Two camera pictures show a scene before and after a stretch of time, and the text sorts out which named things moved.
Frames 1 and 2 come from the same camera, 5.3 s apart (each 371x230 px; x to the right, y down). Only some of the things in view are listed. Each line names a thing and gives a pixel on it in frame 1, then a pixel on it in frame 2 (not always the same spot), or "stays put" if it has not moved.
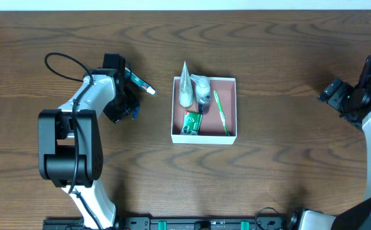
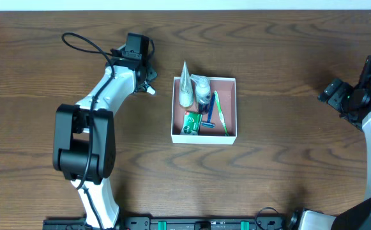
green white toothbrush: [221, 112] stays put
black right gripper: [333, 96] stays put
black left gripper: [126, 104] -> [149, 78]
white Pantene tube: [186, 92] stays put
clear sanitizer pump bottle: [202, 91] stays put
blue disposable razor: [135, 113] -> [207, 124]
